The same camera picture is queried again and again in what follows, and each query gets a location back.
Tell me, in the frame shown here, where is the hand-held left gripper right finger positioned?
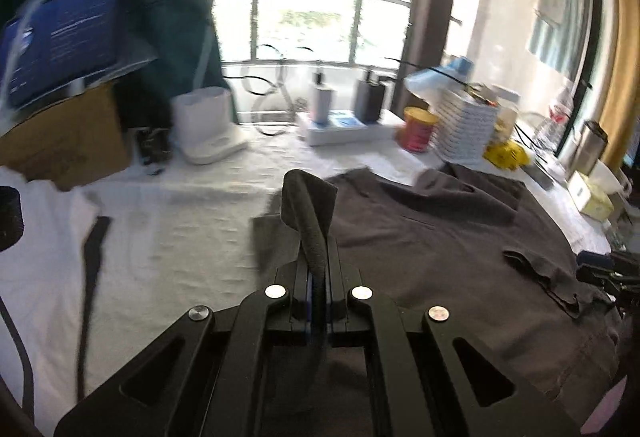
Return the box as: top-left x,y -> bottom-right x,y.
324,239 -> 582,437

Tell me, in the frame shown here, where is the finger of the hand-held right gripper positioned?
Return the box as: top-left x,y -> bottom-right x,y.
575,249 -> 640,287
602,282 -> 640,318

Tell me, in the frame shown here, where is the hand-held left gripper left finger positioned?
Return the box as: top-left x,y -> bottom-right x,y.
54,261 -> 315,437

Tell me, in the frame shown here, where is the grey shirt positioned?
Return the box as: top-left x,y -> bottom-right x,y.
250,167 -> 632,437

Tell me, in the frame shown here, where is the yellow tissue box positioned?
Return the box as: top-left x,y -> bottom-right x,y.
567,160 -> 631,222

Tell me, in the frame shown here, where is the pink cloth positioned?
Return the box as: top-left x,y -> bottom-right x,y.
580,374 -> 630,435

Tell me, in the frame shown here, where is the steel thermos cup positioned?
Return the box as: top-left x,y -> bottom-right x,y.
565,120 -> 609,181

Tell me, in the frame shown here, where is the yellow duck print bag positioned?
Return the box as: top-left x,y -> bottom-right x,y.
484,140 -> 531,171

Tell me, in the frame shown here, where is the clear plastic water bottle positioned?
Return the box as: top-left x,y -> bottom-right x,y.
532,87 -> 574,154

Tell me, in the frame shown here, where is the clear snack jar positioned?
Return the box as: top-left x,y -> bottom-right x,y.
494,87 -> 521,143

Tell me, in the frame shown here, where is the white power strip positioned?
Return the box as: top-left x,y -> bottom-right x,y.
295,110 -> 407,147

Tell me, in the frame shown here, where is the white perforated basket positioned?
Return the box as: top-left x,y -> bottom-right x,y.
432,86 -> 501,163

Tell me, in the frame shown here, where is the red and yellow can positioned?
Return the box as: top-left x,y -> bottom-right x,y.
399,106 -> 441,154

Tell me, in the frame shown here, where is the black charger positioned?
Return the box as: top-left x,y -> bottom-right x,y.
354,70 -> 390,123

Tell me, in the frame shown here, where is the light blue plastic bag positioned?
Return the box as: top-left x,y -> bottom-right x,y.
404,67 -> 471,102

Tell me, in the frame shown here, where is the white garment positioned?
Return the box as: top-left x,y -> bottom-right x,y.
0,167 -> 108,423

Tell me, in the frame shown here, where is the brown cardboard box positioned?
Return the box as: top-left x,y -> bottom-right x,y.
0,81 -> 134,191

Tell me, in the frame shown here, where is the black foam pad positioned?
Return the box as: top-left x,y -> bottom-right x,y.
0,186 -> 25,252

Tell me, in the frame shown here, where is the black charging cable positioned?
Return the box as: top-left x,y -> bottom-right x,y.
221,44 -> 321,136
382,57 -> 473,90

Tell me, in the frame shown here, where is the black cable bundle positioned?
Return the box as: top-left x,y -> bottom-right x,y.
135,127 -> 174,168

